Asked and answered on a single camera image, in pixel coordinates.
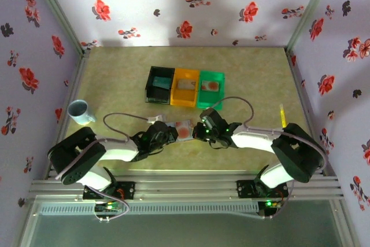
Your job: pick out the white card red circles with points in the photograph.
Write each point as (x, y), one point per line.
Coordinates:
(210, 85)
(183, 129)

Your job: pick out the teal bank card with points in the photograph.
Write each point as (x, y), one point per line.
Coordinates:
(162, 82)

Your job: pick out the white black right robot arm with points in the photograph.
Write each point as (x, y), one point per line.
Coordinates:
(254, 140)

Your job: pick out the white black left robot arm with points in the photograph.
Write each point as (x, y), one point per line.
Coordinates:
(118, 151)

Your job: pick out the beige bank card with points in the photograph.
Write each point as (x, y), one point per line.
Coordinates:
(185, 84)

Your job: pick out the green plastic bin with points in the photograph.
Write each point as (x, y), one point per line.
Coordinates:
(209, 101)

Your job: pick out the black plastic bin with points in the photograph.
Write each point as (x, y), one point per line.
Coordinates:
(157, 96)

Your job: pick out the yellow plastic bin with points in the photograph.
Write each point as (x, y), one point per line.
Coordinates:
(183, 99)

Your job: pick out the yellow pen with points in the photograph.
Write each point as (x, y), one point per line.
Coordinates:
(282, 115)

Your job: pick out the blue-grey mug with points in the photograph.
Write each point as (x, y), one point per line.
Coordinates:
(78, 111)

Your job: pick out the small green circuit board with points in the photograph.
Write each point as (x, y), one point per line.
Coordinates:
(273, 204)
(108, 206)

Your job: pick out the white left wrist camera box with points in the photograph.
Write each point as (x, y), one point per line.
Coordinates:
(157, 118)

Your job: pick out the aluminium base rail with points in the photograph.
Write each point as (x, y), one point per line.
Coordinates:
(185, 186)

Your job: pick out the aluminium table side rail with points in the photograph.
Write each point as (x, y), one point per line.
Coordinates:
(300, 85)
(72, 85)

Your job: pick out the aluminium frame post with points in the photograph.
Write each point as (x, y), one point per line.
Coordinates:
(57, 12)
(310, 10)

